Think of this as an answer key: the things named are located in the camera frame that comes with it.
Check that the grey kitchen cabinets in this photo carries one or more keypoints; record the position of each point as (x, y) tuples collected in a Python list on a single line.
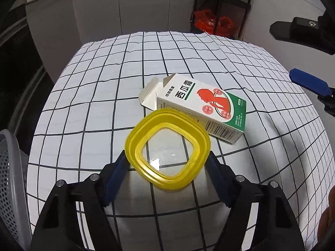
[(104, 10)]

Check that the black steel cooker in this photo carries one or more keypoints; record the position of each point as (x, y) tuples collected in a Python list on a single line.
[(15, 70)]

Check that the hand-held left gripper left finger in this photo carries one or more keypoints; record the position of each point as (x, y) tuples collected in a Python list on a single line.
[(116, 180)]

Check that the white black checked tablecloth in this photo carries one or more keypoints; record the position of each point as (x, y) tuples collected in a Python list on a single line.
[(104, 70)]

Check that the grey perforated basket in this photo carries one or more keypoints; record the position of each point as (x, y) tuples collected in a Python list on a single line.
[(10, 177)]

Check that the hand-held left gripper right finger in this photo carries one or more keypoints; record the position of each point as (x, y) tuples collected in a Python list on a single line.
[(218, 183)]

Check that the red plastic bag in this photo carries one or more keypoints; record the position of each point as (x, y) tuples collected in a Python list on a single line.
[(204, 21)]

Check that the white green cardboard box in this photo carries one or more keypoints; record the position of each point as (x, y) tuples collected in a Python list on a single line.
[(209, 104)]

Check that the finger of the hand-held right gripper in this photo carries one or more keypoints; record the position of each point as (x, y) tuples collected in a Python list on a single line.
[(308, 81), (303, 31)]

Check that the person's right forearm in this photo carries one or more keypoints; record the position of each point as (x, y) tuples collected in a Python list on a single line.
[(327, 214)]

